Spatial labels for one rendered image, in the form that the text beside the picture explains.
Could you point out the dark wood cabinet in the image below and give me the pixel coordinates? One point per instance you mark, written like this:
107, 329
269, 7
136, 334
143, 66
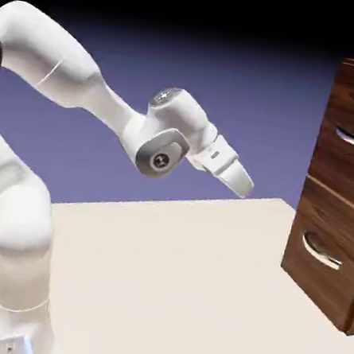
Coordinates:
343, 203

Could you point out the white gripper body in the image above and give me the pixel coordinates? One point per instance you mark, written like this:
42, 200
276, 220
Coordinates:
236, 176

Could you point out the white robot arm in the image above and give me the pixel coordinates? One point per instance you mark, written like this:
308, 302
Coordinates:
68, 72

